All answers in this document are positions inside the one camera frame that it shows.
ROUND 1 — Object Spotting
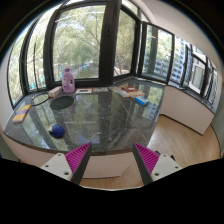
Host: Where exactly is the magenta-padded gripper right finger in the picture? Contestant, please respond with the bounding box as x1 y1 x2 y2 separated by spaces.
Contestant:
132 142 184 186

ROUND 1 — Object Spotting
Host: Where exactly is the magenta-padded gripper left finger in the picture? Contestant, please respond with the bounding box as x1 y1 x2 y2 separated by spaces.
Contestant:
40 142 93 185

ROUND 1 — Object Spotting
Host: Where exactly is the blue and white computer mouse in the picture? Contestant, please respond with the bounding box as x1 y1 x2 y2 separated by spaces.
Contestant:
47 123 66 139

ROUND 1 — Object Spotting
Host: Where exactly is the round black mouse pad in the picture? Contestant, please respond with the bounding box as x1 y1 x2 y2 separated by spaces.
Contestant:
49 95 75 111

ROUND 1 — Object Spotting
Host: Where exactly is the yellow and purple box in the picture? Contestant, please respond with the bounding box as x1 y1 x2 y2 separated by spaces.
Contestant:
12 104 32 125

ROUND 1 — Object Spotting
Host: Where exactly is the small blue box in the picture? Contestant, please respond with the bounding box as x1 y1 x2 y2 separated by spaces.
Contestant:
134 96 150 107

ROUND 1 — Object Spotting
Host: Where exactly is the white and orange carton box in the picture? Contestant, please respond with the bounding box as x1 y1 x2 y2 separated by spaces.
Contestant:
48 86 64 99

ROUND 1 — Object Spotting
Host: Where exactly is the white card with dark print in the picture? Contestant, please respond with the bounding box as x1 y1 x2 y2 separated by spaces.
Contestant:
75 87 93 95

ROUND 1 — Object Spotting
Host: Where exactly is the red flat box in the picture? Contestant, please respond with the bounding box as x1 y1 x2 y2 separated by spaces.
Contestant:
121 86 138 93

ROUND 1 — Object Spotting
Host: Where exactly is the purple detergent bottle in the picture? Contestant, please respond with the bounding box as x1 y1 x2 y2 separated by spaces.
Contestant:
61 67 76 94

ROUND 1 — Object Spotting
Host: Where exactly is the long white striped box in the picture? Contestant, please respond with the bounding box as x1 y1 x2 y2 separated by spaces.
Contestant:
108 86 131 99

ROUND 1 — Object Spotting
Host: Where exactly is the pale printed paper sheet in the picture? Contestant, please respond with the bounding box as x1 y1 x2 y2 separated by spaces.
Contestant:
92 87 109 93

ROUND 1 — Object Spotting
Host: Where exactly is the black cable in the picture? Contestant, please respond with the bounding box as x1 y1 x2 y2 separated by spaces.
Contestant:
30 91 51 108

